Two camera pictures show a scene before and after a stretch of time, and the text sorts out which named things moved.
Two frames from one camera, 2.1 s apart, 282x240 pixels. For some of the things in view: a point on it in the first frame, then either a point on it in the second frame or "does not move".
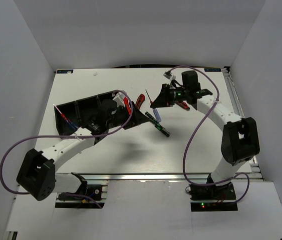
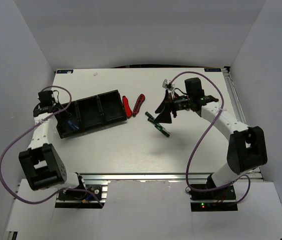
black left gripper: [137, 118] to [66, 113]
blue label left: [65, 71] does not move
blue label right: [212, 70] does not move
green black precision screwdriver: [154, 121] does not move
